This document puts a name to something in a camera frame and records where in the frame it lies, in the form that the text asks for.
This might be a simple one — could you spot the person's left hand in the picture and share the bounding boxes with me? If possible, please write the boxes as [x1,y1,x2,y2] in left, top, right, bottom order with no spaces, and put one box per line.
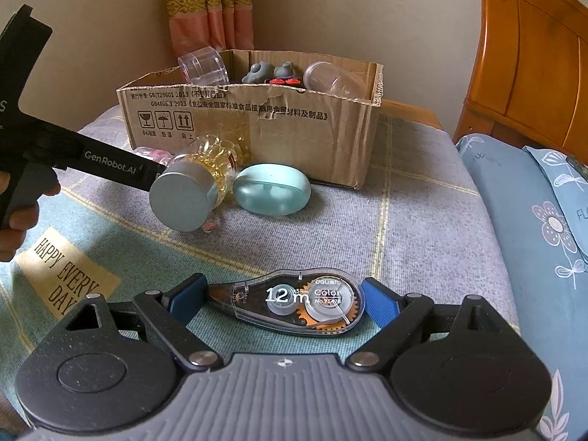
[0,172,61,262]

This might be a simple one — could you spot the grey toy figure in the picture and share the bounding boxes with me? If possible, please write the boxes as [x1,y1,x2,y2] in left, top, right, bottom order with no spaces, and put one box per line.
[243,61,299,86]

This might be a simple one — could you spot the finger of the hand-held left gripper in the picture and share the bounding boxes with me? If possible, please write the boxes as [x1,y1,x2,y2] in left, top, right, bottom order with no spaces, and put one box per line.
[136,156,174,192]

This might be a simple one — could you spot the small pink clear jar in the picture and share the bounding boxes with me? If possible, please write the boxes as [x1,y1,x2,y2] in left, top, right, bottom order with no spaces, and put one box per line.
[132,146,174,167]

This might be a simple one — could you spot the brown cardboard box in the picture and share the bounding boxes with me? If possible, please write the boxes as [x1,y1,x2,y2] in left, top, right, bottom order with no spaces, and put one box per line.
[116,49,385,190]

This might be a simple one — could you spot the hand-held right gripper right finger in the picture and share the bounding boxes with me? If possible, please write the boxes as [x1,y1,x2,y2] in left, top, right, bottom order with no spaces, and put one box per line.
[346,277,502,371]

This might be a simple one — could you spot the wooden bed headboard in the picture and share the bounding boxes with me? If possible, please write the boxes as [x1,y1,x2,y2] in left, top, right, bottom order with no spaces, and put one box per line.
[452,0,588,167]

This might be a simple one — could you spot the pink patterned curtain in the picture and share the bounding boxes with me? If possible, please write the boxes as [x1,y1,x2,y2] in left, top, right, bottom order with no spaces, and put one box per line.
[163,0,256,58]

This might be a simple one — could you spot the amber bottle with silver cap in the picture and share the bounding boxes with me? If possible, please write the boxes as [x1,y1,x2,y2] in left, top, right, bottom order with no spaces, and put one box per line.
[148,133,240,233]

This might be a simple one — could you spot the blue floral pillow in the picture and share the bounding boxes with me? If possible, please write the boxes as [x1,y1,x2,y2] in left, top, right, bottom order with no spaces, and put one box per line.
[524,146,588,259]

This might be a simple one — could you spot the small clear plastic jar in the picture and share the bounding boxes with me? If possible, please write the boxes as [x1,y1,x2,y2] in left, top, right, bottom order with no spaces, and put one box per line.
[177,47,229,86]

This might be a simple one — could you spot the checked printed blanket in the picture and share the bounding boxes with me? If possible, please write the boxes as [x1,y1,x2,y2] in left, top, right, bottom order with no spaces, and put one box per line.
[0,100,523,423]

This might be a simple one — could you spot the large clear jar red label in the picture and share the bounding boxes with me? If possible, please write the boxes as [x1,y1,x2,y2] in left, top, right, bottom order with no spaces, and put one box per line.
[302,61,368,100]

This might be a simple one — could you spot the blue floral bed sheet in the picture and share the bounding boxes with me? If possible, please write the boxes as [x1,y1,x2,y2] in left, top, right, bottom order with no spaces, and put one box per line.
[455,133,588,441]

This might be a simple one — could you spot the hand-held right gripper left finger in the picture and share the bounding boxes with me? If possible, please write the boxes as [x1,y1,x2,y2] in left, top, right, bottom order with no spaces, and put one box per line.
[59,273,219,371]

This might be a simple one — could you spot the teal oval case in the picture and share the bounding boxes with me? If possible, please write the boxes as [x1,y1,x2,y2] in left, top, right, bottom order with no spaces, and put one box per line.
[232,163,312,218]

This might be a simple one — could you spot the clear correction tape dispenser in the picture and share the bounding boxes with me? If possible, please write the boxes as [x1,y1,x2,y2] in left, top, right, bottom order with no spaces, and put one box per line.
[205,267,366,335]

